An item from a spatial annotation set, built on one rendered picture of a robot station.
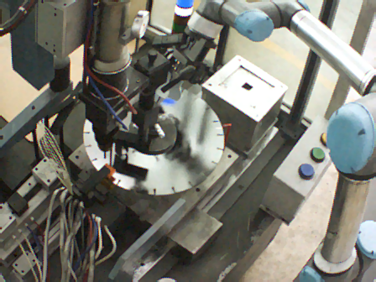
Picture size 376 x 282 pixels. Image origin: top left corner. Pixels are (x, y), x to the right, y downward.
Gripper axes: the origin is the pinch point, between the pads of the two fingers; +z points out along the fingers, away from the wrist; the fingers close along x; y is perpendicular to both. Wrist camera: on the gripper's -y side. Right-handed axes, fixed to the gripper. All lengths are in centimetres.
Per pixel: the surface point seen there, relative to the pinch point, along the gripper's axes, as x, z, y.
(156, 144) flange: -2.0, 6.4, 10.0
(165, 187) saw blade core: -2.9, 10.5, 19.9
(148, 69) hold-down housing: -21.2, -14.8, 19.1
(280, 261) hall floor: 98, 60, 4
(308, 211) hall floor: 119, 45, -12
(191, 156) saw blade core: 4.4, 5.1, 14.9
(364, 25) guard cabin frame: 30, -46, 22
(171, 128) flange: 2.3, 3.4, 7.3
